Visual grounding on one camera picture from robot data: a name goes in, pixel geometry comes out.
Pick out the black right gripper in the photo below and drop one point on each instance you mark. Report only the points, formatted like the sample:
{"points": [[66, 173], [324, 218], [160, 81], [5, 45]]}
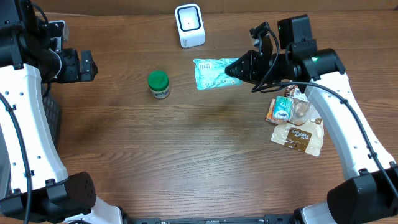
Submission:
{"points": [[246, 61]]}

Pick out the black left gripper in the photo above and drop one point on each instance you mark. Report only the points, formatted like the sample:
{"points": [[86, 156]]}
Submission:
{"points": [[76, 73]]}

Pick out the teal wet wipes pack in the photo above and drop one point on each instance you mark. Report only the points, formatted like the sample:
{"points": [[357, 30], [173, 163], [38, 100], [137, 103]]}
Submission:
{"points": [[210, 73]]}

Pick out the teal Kleenex tissue pack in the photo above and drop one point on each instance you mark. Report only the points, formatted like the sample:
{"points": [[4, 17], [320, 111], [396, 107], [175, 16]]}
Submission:
{"points": [[282, 108]]}

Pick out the orange Kleenex tissue pack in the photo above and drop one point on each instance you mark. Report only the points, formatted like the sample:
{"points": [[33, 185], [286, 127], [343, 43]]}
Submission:
{"points": [[269, 114]]}

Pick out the green lid jar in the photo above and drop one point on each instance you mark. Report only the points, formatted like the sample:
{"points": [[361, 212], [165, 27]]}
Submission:
{"points": [[158, 82]]}

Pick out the brown snack pouch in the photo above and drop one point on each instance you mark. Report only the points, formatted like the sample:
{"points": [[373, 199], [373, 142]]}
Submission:
{"points": [[304, 130]]}

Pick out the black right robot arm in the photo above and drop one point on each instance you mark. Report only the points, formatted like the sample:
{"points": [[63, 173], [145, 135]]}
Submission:
{"points": [[369, 191]]}

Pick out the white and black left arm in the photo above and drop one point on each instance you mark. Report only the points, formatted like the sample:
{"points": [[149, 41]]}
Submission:
{"points": [[32, 55]]}

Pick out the white barcode scanner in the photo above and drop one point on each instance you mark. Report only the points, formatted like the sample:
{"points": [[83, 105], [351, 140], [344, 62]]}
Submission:
{"points": [[190, 25]]}

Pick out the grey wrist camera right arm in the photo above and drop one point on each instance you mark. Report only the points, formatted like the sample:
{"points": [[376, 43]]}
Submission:
{"points": [[262, 40]]}

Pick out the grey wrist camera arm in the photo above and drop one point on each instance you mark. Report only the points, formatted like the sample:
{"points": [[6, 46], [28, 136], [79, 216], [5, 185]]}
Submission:
{"points": [[59, 33], [262, 40]]}

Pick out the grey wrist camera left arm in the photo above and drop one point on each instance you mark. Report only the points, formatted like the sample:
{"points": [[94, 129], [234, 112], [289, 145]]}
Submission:
{"points": [[59, 33]]}

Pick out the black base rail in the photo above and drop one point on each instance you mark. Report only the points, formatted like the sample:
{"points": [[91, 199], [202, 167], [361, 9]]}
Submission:
{"points": [[266, 219]]}

